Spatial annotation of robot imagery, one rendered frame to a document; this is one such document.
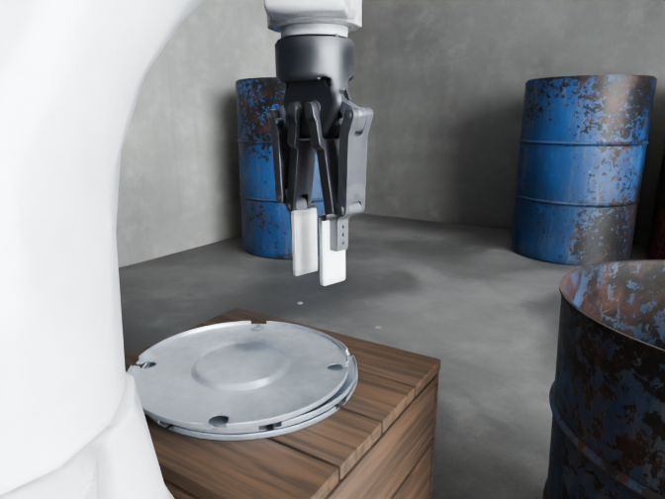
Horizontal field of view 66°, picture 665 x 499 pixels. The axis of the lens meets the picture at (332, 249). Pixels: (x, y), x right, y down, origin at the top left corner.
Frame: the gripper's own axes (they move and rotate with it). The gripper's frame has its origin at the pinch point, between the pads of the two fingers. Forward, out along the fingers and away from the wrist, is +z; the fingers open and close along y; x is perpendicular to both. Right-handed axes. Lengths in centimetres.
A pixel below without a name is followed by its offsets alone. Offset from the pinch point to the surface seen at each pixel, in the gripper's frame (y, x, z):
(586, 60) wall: 93, -274, -40
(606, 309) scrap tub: -12, -48, 16
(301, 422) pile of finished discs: 1.7, 1.6, 20.9
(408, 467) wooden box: -2.0, -13.4, 32.9
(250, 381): 10.0, 3.0, 18.6
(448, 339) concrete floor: 50, -96, 58
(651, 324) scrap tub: -17, -54, 19
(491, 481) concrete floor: 4, -46, 57
